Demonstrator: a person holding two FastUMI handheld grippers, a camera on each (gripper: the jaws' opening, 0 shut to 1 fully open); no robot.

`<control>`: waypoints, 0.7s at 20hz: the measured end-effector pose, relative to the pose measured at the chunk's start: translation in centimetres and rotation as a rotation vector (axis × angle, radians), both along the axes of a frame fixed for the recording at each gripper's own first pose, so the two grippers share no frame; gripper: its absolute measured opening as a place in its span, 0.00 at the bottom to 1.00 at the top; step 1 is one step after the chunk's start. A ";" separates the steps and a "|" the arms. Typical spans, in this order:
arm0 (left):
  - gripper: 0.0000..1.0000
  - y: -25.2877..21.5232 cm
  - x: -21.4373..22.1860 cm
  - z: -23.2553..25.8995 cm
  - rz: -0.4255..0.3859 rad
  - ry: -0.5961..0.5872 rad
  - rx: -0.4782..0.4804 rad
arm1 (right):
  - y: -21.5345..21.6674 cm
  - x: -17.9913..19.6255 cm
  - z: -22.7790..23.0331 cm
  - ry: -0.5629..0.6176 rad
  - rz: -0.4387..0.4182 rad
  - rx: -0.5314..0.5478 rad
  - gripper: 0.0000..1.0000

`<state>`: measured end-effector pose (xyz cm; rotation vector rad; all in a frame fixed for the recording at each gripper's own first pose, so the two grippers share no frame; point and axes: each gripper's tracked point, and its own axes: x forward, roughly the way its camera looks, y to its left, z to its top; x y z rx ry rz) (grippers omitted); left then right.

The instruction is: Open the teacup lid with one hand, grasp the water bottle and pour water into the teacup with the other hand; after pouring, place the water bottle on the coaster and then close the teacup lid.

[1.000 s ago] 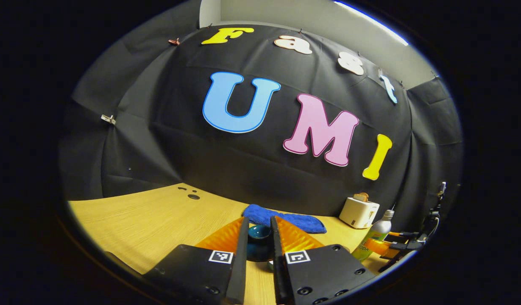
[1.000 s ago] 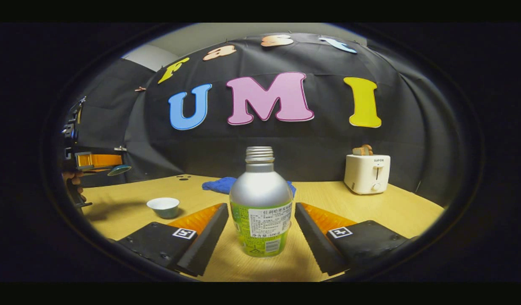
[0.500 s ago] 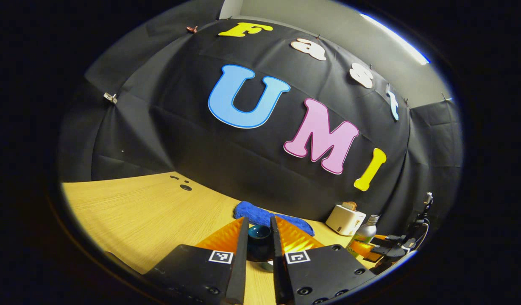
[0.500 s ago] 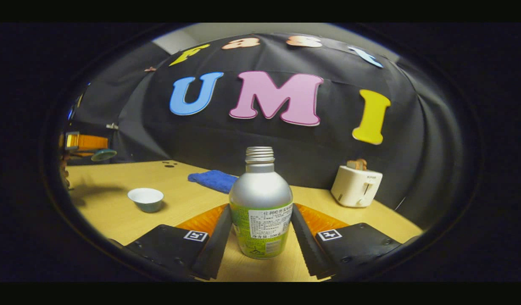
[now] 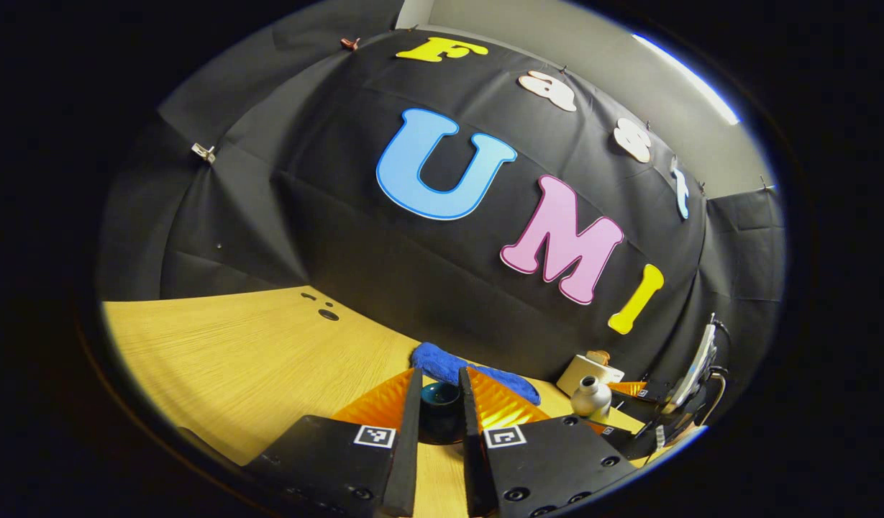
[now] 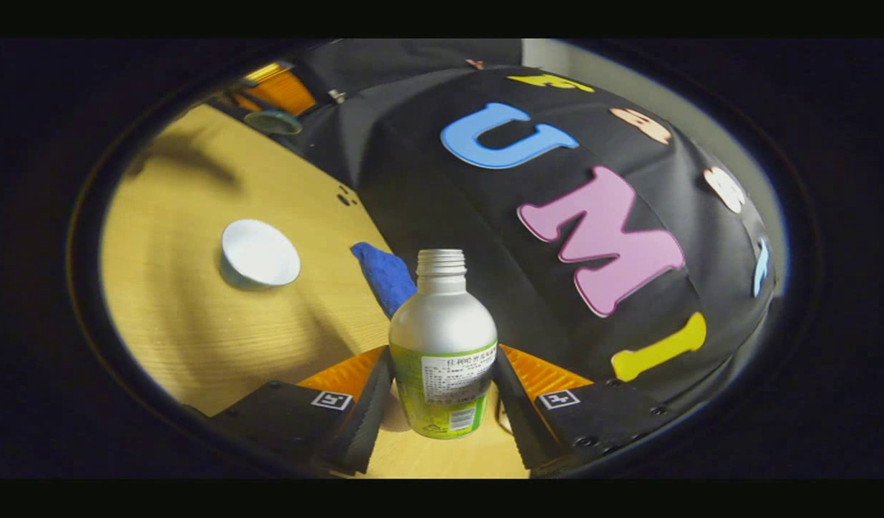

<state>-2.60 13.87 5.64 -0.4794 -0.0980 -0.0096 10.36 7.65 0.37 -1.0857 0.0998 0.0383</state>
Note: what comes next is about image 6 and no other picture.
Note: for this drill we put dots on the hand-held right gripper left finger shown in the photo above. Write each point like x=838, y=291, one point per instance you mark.
x=362, y=424

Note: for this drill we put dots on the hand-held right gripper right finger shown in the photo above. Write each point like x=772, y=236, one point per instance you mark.
x=517, y=417

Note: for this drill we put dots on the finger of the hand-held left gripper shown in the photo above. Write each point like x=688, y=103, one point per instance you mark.
x=287, y=92
x=265, y=72

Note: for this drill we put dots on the teal teacup lid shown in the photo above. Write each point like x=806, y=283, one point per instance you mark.
x=272, y=122

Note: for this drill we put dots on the silver green water bottle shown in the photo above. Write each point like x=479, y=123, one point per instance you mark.
x=442, y=324

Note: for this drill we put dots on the white teacup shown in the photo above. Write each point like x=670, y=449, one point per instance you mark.
x=260, y=253

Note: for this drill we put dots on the white cloth clip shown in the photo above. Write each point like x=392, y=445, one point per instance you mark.
x=336, y=96

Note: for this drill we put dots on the blue towel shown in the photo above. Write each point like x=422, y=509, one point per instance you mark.
x=388, y=277

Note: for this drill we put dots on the black backdrop cloth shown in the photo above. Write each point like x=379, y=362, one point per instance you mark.
x=427, y=201

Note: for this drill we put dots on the brown cloth clip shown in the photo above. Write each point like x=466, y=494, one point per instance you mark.
x=475, y=64

